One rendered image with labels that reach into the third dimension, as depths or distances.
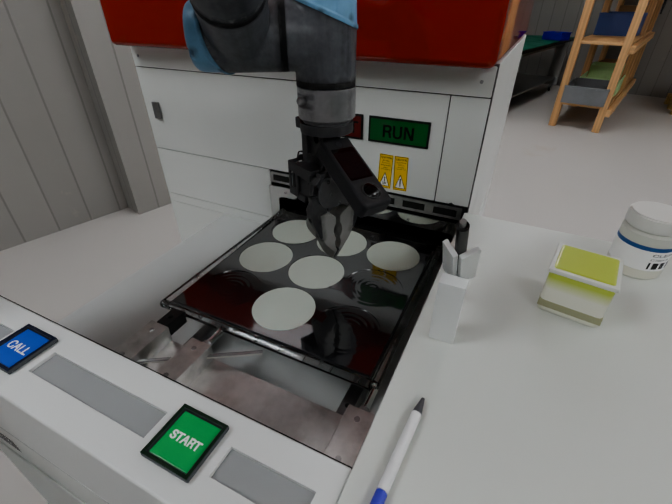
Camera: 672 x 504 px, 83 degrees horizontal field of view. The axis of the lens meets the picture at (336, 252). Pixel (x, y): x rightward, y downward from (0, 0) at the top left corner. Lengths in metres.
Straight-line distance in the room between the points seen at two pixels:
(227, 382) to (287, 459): 0.19
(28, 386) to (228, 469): 0.25
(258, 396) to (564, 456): 0.34
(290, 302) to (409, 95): 0.41
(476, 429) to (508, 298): 0.22
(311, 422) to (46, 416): 0.27
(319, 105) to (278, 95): 0.36
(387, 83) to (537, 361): 0.51
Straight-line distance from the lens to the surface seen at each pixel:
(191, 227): 1.21
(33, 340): 0.60
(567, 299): 0.56
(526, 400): 0.46
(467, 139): 0.73
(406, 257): 0.73
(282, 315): 0.60
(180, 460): 0.41
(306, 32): 0.48
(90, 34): 2.86
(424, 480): 0.39
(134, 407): 0.47
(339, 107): 0.50
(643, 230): 0.68
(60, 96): 3.00
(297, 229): 0.81
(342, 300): 0.62
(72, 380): 0.53
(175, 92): 1.05
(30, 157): 3.01
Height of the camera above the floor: 1.31
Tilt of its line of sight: 34 degrees down
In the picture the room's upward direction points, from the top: straight up
